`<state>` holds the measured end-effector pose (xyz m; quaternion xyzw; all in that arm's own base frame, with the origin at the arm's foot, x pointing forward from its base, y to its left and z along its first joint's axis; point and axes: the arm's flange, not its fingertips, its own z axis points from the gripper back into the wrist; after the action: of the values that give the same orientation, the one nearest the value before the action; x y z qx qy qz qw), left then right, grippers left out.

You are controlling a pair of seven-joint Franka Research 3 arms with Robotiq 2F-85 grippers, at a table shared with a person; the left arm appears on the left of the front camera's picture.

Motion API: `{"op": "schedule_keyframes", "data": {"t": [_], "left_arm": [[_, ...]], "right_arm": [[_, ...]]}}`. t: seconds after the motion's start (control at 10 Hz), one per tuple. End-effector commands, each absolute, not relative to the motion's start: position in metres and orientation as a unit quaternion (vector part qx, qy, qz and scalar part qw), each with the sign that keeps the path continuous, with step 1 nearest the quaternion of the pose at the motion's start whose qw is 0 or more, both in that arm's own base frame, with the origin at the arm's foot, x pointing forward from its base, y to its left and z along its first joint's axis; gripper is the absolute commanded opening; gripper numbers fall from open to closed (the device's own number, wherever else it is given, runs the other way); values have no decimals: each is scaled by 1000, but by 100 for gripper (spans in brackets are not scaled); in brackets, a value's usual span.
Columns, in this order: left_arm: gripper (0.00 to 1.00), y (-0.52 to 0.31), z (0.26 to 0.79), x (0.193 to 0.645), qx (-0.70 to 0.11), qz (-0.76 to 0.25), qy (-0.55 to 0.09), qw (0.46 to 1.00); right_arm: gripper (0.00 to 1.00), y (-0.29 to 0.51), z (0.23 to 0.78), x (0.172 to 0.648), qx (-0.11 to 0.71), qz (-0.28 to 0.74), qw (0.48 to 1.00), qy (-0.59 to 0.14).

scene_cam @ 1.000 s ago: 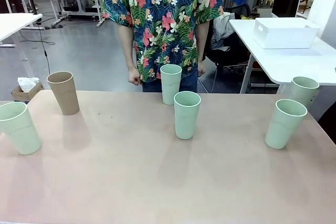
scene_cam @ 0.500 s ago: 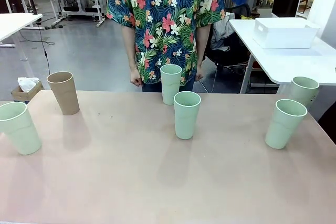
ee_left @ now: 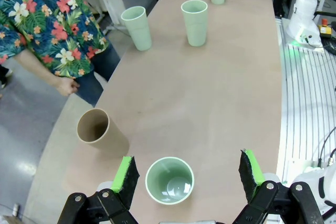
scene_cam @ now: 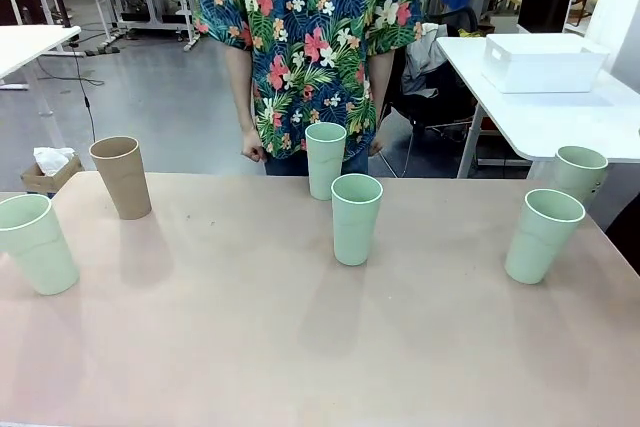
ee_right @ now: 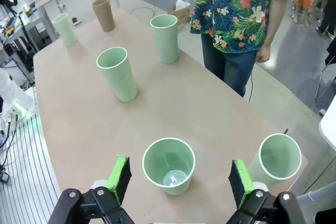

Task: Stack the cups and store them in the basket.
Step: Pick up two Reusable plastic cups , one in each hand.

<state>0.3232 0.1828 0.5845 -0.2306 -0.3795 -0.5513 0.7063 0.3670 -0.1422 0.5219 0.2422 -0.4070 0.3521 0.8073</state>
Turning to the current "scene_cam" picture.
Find person's right hand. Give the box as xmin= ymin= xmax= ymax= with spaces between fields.
xmin=240 ymin=127 xmax=268 ymax=164

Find light green tall cup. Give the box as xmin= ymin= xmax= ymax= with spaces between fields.
xmin=304 ymin=122 xmax=348 ymax=202
xmin=330 ymin=172 xmax=385 ymax=267
xmin=0 ymin=193 xmax=81 ymax=297
xmin=503 ymin=188 xmax=587 ymax=285
xmin=549 ymin=145 xmax=610 ymax=208

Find brown tall cup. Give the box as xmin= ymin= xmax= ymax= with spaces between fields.
xmin=88 ymin=135 xmax=153 ymax=221

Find white plastic basket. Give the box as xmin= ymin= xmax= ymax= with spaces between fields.
xmin=482 ymin=33 xmax=612 ymax=94

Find person's right forearm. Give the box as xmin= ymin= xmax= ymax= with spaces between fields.
xmin=224 ymin=44 xmax=257 ymax=136

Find person's left forearm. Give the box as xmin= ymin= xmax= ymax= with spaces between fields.
xmin=368 ymin=49 xmax=396 ymax=141

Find grey cloth on chair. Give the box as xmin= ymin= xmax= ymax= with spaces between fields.
xmin=402 ymin=36 xmax=449 ymax=98

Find person in floral shirt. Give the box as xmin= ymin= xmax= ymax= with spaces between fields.
xmin=192 ymin=0 xmax=426 ymax=161

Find crumpled white paper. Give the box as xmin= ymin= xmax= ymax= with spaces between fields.
xmin=33 ymin=146 xmax=76 ymax=177

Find brown cardboard box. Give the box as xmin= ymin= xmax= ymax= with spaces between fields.
xmin=20 ymin=154 xmax=84 ymax=196

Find white rounded desk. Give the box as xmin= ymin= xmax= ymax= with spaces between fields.
xmin=0 ymin=25 xmax=83 ymax=91

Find thin black floor cable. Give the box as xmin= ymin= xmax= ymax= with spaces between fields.
xmin=37 ymin=44 xmax=106 ymax=143

